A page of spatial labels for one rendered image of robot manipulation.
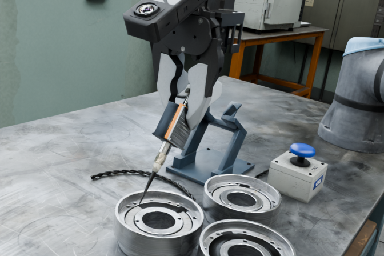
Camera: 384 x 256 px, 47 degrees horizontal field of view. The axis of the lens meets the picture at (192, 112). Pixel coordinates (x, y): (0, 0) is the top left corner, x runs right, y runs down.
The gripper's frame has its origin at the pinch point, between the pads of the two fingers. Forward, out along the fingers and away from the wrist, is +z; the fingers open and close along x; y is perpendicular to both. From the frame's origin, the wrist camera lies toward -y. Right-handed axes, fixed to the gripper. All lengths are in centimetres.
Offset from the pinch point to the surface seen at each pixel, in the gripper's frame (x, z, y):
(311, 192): -14.2, 11.8, 17.3
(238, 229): -11.5, 10.4, -1.9
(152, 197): 0.1, 10.1, -3.6
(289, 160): -9.2, 8.9, 19.7
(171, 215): -4.0, 10.4, -5.1
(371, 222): -19, 39, 68
